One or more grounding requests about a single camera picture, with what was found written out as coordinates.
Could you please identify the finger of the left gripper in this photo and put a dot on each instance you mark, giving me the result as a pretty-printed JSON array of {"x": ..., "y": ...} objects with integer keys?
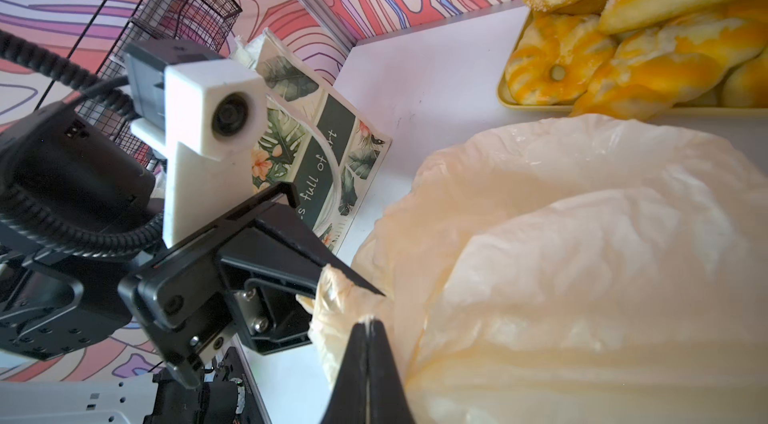
[
  {"x": 268, "y": 320},
  {"x": 272, "y": 246}
]

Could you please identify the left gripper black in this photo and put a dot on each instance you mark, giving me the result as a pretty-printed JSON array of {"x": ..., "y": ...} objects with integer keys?
[{"x": 76, "y": 218}]

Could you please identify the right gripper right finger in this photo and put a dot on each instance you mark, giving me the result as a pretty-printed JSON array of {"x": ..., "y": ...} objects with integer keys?
[{"x": 386, "y": 399}]

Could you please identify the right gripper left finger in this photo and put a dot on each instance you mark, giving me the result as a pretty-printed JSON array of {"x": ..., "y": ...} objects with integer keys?
[{"x": 348, "y": 401}]

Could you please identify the white canvas tote bag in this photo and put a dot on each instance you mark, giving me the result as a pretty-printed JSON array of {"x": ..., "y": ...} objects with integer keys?
[{"x": 315, "y": 140}]

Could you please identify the translucent beige plastic bag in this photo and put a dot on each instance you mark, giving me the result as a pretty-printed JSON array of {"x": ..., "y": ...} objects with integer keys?
[{"x": 570, "y": 270}]

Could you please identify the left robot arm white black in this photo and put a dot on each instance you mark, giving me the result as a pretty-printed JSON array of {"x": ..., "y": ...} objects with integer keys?
[{"x": 180, "y": 297}]

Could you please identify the yellow bread tray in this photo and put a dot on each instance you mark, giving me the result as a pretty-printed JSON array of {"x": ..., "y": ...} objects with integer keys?
[{"x": 562, "y": 60}]

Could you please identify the striped croissant bread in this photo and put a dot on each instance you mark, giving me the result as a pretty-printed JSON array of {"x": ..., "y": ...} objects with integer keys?
[{"x": 657, "y": 68}]

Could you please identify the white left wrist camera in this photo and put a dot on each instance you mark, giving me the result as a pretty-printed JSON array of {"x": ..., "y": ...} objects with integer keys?
[{"x": 203, "y": 114}]

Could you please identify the black wire basket left wall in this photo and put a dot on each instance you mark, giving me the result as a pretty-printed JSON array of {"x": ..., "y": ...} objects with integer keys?
[{"x": 95, "y": 33}]

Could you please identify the striped ring bread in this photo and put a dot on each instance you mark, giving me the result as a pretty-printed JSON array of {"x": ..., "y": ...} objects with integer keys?
[{"x": 555, "y": 59}]

